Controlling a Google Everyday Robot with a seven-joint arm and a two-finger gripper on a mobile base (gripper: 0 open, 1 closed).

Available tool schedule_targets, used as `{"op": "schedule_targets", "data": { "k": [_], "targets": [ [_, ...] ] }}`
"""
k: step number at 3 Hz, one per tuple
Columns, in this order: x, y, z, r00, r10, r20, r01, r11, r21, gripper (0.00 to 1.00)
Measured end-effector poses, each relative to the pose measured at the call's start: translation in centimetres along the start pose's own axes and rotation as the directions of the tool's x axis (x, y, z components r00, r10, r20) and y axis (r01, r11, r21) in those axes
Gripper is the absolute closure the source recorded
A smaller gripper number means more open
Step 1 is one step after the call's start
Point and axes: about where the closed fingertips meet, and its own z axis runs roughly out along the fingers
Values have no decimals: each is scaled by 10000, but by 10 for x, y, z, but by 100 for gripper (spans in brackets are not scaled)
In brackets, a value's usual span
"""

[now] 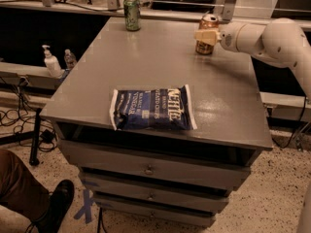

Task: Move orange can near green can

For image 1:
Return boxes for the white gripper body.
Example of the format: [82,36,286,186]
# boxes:
[219,22,245,52]

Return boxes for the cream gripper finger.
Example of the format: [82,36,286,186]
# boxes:
[194,29,221,46]

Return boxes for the orange soda can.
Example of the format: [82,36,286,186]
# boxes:
[195,14,219,55]

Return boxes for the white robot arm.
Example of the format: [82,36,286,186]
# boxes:
[195,18,311,233]

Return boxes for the green soda can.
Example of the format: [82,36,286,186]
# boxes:
[123,0,141,31]

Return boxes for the blue kettle chips bag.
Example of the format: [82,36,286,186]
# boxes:
[110,84,197,130]

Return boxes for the grey drawer cabinet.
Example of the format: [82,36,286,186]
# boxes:
[42,17,272,226]

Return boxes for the white pump lotion bottle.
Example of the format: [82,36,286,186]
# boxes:
[42,45,62,78]

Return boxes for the black stand pole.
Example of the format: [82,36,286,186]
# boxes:
[29,108,42,166]

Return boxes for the black leather shoe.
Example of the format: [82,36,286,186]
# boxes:
[33,180,75,233]

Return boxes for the brown trouser leg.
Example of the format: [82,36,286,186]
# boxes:
[0,150,50,221]

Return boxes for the black floor cables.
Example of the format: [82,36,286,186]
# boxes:
[0,76,58,153]

